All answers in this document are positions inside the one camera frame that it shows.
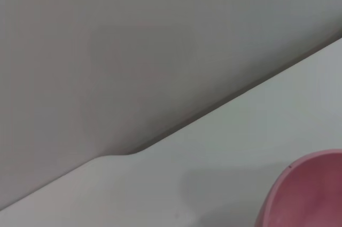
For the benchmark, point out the pink plastic bowl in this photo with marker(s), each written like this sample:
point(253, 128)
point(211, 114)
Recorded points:
point(310, 195)

